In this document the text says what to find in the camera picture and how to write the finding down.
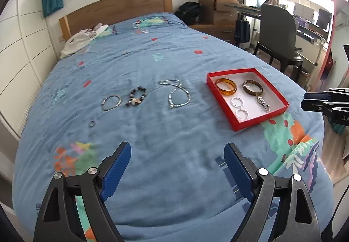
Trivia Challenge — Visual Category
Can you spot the dark brown bangle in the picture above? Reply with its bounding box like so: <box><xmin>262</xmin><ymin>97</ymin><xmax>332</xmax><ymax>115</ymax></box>
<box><xmin>242</xmin><ymin>80</ymin><xmax>263</xmax><ymax>96</ymax></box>

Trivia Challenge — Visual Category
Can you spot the amber orange bangle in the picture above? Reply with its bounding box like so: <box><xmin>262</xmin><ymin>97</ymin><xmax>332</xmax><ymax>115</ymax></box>
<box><xmin>215</xmin><ymin>78</ymin><xmax>237</xmax><ymax>96</ymax></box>

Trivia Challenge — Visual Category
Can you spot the desk with metal edge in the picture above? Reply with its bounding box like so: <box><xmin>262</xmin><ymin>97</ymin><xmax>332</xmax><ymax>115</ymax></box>
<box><xmin>224</xmin><ymin>2</ymin><xmax>327</xmax><ymax>46</ymax></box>

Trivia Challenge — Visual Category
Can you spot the red shallow box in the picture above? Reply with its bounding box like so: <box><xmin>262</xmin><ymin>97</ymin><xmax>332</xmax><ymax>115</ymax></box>
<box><xmin>206</xmin><ymin>68</ymin><xmax>289</xmax><ymax>132</ymax></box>

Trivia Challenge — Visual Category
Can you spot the dark grey chair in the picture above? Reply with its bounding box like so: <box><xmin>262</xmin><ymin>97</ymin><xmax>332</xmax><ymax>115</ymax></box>
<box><xmin>252</xmin><ymin>3</ymin><xmax>304</xmax><ymax>82</ymax></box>

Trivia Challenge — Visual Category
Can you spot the dark blue hanging bag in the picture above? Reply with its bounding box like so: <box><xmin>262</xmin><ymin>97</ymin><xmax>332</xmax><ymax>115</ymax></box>
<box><xmin>234</xmin><ymin>20</ymin><xmax>251</xmax><ymax>44</ymax></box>

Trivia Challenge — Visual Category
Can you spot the wooden drawer cabinet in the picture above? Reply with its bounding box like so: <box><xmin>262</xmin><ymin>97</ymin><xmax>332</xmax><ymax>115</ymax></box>
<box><xmin>189</xmin><ymin>0</ymin><xmax>240</xmax><ymax>44</ymax></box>

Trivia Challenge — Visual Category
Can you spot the black backpack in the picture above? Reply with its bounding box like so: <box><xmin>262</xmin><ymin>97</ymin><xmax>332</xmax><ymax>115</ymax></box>
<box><xmin>174</xmin><ymin>1</ymin><xmax>202</xmax><ymax>25</ymax></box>

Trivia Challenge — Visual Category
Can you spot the blue patterned bed cover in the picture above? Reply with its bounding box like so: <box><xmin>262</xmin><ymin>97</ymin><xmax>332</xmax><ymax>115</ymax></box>
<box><xmin>12</xmin><ymin>14</ymin><xmax>334</xmax><ymax>241</ymax></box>

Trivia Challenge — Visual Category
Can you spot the white wardrobe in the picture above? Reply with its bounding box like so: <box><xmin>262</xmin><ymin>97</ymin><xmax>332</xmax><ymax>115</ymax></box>
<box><xmin>1</xmin><ymin>0</ymin><xmax>57</xmax><ymax>136</ymax></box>

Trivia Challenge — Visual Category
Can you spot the white garment on bed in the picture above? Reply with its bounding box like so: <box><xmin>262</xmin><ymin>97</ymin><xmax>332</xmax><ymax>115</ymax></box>
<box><xmin>60</xmin><ymin>23</ymin><xmax>109</xmax><ymax>60</ymax></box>

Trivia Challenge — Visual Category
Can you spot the wooden headboard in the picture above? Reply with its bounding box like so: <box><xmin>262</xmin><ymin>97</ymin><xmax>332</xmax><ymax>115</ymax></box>
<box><xmin>59</xmin><ymin>0</ymin><xmax>173</xmax><ymax>41</ymax></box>

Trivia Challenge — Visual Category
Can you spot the silver bangle bracelet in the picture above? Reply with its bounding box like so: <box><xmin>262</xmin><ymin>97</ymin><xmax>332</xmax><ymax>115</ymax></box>
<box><xmin>101</xmin><ymin>94</ymin><xmax>123</xmax><ymax>112</ymax></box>

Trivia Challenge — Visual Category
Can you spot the black beaded bracelet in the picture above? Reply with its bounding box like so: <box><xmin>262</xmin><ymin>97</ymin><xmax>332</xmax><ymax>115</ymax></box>
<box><xmin>125</xmin><ymin>86</ymin><xmax>147</xmax><ymax>108</ymax></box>

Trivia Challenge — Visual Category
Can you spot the silver chain necklace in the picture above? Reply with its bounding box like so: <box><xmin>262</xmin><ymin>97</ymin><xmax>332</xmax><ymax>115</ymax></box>
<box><xmin>158</xmin><ymin>78</ymin><xmax>191</xmax><ymax>109</ymax></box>

